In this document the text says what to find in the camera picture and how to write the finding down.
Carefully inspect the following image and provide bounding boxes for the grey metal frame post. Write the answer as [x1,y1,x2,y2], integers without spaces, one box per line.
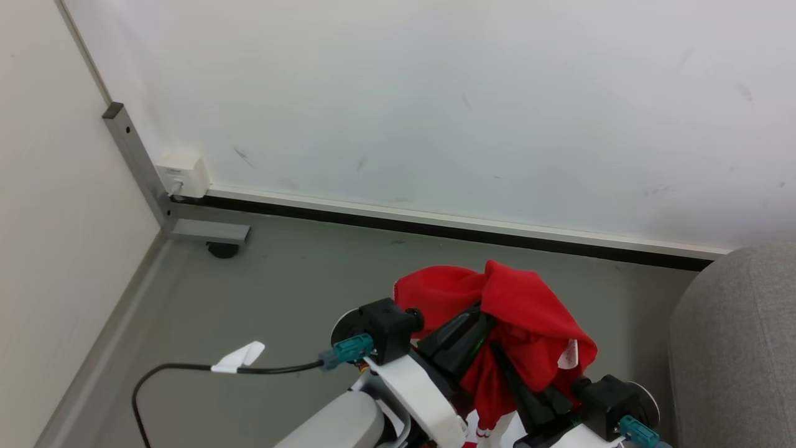
[102,102,252,247]

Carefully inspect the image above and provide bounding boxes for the white and black baseboard strip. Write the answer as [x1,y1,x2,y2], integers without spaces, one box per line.
[170,184,732,272]

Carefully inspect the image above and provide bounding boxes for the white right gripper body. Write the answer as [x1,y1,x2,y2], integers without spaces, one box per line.
[513,422,626,448]

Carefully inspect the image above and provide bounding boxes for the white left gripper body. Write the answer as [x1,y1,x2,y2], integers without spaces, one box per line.
[364,353,468,448]

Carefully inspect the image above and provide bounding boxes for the short cable with teal plug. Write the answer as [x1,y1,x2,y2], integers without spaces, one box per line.
[618,415,673,448]

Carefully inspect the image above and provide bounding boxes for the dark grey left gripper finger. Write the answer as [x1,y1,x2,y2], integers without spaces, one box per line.
[415,308,493,360]
[438,319,499,380]

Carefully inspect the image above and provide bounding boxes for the grey fabric sofa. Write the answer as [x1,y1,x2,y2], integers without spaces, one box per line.
[668,240,796,448]

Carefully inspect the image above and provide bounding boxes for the black cable with teal plug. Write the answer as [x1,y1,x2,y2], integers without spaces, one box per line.
[132,334,375,448]

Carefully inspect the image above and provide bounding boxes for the red and white garment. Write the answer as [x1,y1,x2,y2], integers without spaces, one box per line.
[394,260,599,448]

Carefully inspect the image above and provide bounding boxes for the white paper cable tag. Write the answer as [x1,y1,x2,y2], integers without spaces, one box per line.
[211,341,266,375]

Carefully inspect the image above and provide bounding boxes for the white wall socket box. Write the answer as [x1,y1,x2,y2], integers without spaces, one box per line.
[155,152,211,200]

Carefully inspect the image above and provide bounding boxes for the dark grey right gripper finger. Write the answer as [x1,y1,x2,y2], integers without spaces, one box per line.
[490,341,551,431]
[538,385,578,416]

